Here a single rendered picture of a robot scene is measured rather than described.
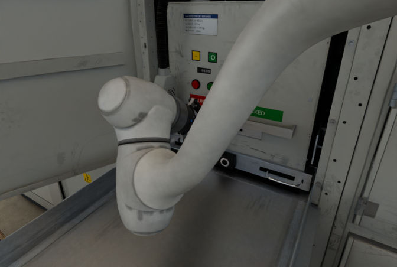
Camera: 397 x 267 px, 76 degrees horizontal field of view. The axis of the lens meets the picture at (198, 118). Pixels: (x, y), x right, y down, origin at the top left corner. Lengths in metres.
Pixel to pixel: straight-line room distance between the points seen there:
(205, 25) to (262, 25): 0.56
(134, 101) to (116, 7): 0.52
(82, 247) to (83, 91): 0.46
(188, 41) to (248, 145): 0.39
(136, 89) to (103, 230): 0.43
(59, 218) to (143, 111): 0.44
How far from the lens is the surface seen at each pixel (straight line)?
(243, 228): 0.74
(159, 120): 0.48
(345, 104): 0.70
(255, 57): 0.26
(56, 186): 1.86
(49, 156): 0.98
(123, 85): 0.46
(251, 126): 0.78
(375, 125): 0.72
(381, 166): 0.74
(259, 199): 0.82
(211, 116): 0.30
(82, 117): 0.94
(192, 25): 0.84
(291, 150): 0.82
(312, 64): 0.73
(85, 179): 1.51
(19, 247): 0.78
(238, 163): 0.89
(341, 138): 0.73
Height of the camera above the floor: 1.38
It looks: 24 degrees down
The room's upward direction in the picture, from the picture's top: straight up
